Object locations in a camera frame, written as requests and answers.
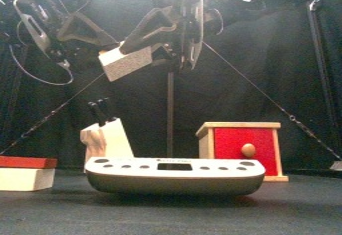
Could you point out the wooden box with red drawer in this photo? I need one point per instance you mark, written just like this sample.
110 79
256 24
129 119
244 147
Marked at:
236 145

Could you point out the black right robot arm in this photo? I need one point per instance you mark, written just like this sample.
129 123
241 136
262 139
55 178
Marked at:
242 9

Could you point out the white box with red lid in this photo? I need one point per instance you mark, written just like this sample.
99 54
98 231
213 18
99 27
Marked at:
24 175

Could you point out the grey vertical frame pole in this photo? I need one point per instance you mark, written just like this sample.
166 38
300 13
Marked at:
170 119

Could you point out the small white object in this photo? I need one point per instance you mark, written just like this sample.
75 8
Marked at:
337 165

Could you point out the white speckled foam block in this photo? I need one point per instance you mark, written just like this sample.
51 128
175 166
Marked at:
127 64

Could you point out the black metal frame post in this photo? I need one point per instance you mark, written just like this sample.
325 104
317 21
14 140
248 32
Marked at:
322 79

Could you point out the white wooden knife block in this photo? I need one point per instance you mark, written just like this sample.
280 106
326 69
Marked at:
111 142

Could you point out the white grey kitchen scale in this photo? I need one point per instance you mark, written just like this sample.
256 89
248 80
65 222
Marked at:
174 177

